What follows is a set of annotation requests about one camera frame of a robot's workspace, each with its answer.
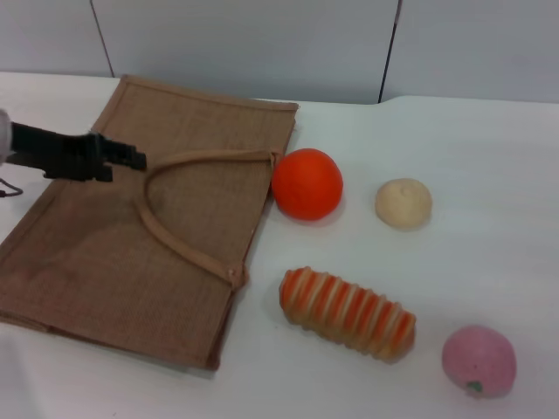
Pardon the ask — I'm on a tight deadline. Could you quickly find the thin black cable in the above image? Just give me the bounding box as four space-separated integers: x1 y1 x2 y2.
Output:
0 177 24 200

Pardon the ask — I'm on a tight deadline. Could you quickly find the orange toy fruit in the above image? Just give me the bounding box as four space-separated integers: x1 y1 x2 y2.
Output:
270 148 345 223

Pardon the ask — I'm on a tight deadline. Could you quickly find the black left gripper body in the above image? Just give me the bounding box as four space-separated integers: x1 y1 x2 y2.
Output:
10 122 107 183

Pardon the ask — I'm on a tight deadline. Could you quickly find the brown jute handbag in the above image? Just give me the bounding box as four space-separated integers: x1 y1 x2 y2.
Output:
0 73 300 372

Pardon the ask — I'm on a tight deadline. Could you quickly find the beige round egg yolk pastry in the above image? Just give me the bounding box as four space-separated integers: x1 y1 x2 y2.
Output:
374 177 433 231

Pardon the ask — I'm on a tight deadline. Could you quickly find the pink toy peach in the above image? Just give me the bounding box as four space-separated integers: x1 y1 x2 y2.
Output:
440 324 518 399

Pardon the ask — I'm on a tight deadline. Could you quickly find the orange striped long bread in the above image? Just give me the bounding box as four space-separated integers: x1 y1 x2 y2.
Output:
278 265 418 364

